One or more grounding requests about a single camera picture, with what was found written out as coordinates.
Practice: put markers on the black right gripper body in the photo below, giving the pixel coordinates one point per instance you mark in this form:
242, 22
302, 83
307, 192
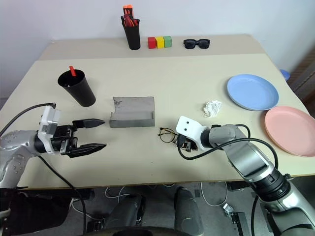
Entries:
188, 145

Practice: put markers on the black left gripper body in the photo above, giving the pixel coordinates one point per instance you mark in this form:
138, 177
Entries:
64, 137

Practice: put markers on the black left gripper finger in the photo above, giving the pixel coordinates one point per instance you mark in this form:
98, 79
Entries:
88, 148
91, 123

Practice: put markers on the thin-framed dark eyeglasses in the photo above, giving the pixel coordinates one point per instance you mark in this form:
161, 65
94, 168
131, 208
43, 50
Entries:
165, 137

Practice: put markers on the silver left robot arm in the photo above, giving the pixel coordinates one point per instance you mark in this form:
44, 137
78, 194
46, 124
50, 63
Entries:
14, 147

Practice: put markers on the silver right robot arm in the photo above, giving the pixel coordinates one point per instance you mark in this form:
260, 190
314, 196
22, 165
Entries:
246, 155

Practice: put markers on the wide black plastic cup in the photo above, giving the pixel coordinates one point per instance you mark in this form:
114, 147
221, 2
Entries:
81, 91

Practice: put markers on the grey open glasses case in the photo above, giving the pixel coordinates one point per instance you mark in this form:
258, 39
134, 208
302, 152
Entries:
134, 110

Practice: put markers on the crumpled white tissue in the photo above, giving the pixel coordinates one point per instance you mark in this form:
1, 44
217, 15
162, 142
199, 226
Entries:
212, 108

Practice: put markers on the dark rounded shape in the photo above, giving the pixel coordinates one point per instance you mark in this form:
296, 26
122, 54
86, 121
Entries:
187, 211
140, 232
126, 210

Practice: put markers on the blue plate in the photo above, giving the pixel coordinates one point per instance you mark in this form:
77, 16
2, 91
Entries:
252, 89

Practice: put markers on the black flat bar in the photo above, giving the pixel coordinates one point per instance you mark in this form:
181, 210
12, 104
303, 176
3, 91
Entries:
239, 222

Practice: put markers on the tall black pen holder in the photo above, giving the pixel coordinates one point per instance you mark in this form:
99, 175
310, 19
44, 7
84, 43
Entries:
133, 37

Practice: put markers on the black sunglasses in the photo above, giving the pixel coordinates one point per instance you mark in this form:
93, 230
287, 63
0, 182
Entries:
197, 43

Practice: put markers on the yellow wooden block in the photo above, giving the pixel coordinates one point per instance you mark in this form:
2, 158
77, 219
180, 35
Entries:
160, 42

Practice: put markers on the green wooden block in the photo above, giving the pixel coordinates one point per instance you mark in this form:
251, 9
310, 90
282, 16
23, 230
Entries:
168, 41

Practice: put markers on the red wooden block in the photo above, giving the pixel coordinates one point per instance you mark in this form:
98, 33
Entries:
152, 42

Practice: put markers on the pink plate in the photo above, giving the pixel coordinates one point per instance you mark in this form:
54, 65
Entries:
290, 129

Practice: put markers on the small blue round object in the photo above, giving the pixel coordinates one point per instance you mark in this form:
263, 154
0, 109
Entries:
285, 73

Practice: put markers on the brown wooden furniture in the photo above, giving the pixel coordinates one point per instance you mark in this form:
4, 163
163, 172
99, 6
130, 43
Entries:
304, 73

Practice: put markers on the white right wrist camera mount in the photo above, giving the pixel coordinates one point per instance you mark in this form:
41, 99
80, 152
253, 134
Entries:
190, 126

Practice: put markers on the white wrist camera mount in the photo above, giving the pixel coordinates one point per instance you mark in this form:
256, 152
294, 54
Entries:
190, 126
50, 119

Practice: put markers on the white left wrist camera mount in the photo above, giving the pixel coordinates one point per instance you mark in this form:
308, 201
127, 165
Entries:
50, 119

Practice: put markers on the small metal bracket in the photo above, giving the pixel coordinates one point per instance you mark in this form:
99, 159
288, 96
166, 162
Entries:
228, 209

